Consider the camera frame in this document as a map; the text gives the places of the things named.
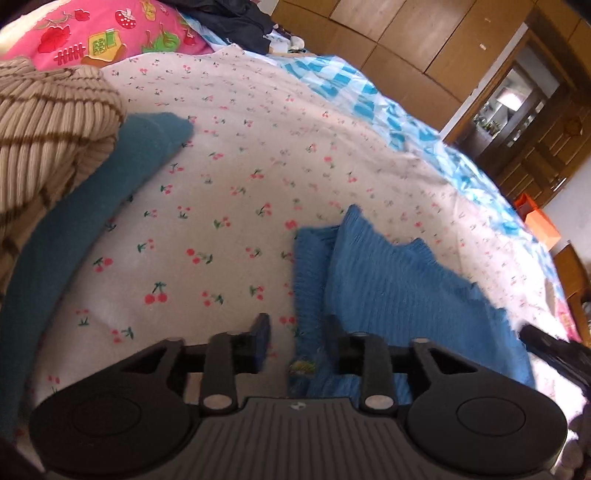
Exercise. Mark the wooden wardrobe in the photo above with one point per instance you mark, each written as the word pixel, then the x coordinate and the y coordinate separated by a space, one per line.
pixel 392 32

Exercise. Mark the orange box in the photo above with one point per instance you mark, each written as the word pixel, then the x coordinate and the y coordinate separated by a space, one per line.
pixel 540 224

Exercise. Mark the wooden door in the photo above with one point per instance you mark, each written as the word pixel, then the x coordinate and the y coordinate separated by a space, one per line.
pixel 549 157

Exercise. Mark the beige striped sweater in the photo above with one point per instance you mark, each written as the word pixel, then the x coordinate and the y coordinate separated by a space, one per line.
pixel 46 138

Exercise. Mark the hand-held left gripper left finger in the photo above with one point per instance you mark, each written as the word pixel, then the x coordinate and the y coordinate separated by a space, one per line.
pixel 261 341

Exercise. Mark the blue knit sweater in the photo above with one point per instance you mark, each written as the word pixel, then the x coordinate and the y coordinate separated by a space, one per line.
pixel 392 286

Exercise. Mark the dark navy clothes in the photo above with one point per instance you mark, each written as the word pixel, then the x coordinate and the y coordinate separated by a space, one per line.
pixel 231 23

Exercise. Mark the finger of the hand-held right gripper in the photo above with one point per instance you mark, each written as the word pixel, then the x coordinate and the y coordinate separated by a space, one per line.
pixel 554 353

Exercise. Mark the teal blue garment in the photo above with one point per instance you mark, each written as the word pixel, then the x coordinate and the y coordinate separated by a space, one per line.
pixel 69 230

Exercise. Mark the wooden nightstand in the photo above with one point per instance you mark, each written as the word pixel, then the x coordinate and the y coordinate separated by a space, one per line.
pixel 575 272

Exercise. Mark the cherry print bed sheet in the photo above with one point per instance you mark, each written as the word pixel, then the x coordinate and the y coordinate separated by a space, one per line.
pixel 254 152

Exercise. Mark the blue white checkered quilt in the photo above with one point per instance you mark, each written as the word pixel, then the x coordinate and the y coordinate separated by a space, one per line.
pixel 351 92

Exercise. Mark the pink printed pillow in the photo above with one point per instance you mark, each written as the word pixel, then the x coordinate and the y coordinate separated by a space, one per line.
pixel 92 37

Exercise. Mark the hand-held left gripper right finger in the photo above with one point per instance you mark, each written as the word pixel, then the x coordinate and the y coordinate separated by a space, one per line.
pixel 333 337

